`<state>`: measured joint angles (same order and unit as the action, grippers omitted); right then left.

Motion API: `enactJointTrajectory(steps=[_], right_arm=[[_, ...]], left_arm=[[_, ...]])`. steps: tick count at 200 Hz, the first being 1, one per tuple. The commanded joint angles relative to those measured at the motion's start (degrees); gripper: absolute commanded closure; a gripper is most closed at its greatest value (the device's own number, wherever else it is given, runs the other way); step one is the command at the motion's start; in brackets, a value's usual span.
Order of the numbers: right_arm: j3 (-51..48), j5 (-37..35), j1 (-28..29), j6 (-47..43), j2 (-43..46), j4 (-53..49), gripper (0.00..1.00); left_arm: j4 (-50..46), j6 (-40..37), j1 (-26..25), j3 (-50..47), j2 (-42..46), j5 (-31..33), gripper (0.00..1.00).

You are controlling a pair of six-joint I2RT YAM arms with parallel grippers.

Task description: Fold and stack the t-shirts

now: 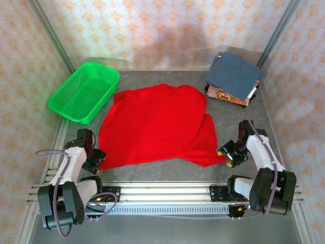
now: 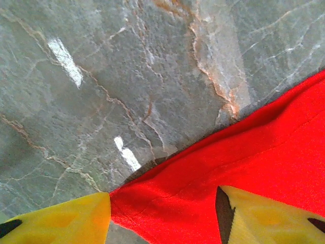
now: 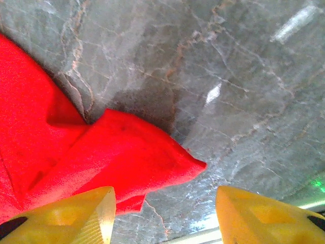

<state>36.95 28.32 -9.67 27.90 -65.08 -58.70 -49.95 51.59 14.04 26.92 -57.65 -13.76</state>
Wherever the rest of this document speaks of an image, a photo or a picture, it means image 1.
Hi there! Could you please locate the red t-shirt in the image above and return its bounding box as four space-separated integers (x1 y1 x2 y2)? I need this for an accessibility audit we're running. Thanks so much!
97 83 228 171

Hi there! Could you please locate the stack of folded clothes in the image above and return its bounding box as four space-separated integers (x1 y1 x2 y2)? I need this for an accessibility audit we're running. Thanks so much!
204 52 265 101

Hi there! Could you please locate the green plastic basket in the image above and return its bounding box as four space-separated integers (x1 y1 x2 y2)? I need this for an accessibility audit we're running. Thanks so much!
47 62 120 125

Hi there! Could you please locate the patterned folded t-shirt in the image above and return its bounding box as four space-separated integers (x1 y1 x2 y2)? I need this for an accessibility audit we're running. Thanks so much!
206 85 251 106

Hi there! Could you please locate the aluminium table side rail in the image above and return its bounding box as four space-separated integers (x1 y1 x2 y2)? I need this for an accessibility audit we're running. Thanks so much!
261 95 290 183
40 118 71 183

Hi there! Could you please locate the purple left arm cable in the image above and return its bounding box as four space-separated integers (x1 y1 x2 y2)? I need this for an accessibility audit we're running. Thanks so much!
35 149 119 238

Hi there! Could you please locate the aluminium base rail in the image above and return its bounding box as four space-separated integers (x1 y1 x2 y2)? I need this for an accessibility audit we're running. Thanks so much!
26 180 304 205

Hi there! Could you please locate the grey slotted cable duct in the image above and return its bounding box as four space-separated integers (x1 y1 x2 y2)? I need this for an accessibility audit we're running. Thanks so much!
85 205 231 216

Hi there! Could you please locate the aluminium frame leg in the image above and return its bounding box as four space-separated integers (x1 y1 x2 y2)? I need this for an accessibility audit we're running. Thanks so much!
14 203 40 244
290 203 314 244

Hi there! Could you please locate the aluminium frame post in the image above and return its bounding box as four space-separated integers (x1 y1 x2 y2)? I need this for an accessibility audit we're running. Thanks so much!
27 0 76 73
255 0 303 69

